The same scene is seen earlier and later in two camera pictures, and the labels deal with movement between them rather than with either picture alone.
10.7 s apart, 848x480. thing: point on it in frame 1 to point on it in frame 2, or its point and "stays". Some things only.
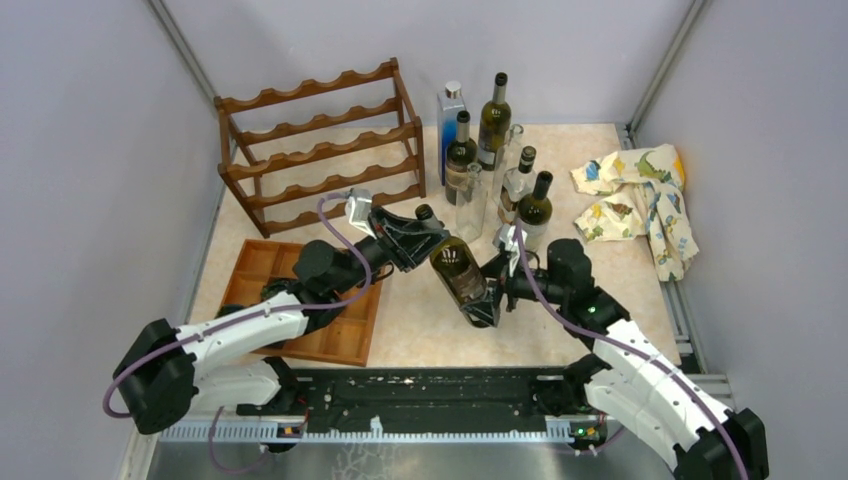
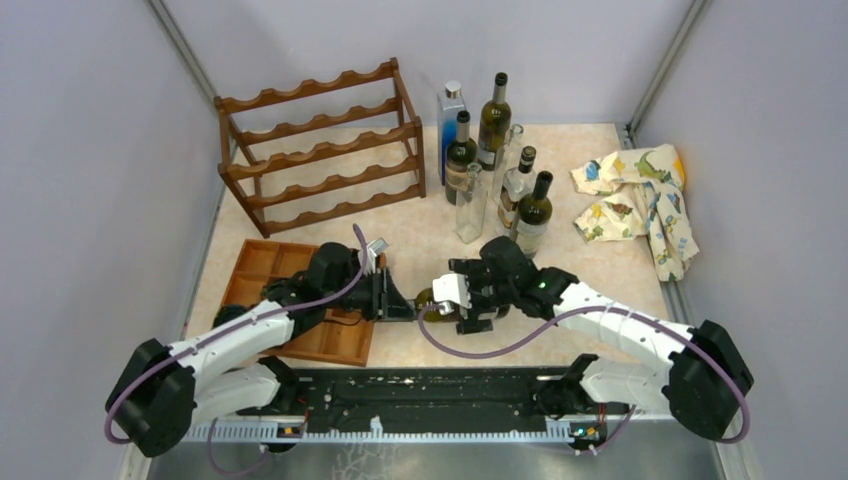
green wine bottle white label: x=535 y=211 stays
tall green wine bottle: x=494 y=124 stays
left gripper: x=406 y=240 to x=387 y=302
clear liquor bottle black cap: x=519 y=183 stays
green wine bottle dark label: x=455 y=265 to x=430 y=309
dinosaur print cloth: x=647 y=201 stays
